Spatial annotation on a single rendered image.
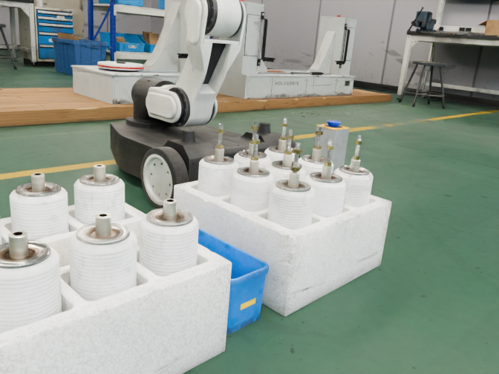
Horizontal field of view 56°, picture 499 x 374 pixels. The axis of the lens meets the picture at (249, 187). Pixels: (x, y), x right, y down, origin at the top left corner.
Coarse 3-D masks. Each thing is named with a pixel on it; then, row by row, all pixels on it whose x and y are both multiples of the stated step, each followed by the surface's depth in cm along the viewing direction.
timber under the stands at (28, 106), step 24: (0, 96) 285; (24, 96) 292; (48, 96) 300; (72, 96) 309; (216, 96) 368; (312, 96) 426; (336, 96) 443; (360, 96) 469; (384, 96) 501; (0, 120) 241; (24, 120) 249; (48, 120) 258; (72, 120) 268; (96, 120) 278
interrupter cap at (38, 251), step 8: (32, 240) 64; (0, 248) 62; (8, 248) 62; (32, 248) 62; (40, 248) 62; (48, 248) 62; (0, 256) 60; (8, 256) 60; (32, 256) 60; (40, 256) 60; (48, 256) 61; (0, 264) 57; (8, 264) 58; (16, 264) 58; (24, 264) 58; (32, 264) 58
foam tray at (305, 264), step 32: (192, 192) 112; (224, 224) 105; (256, 224) 98; (320, 224) 99; (352, 224) 106; (384, 224) 118; (256, 256) 99; (288, 256) 93; (320, 256) 100; (352, 256) 110; (288, 288) 95; (320, 288) 104
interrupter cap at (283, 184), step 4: (280, 180) 101; (284, 180) 102; (288, 180) 102; (276, 184) 98; (280, 184) 99; (284, 184) 100; (300, 184) 100; (304, 184) 100; (308, 184) 100; (280, 188) 97; (284, 188) 96; (288, 188) 96; (292, 188) 96; (296, 188) 97; (300, 188) 97; (304, 188) 97; (308, 188) 97
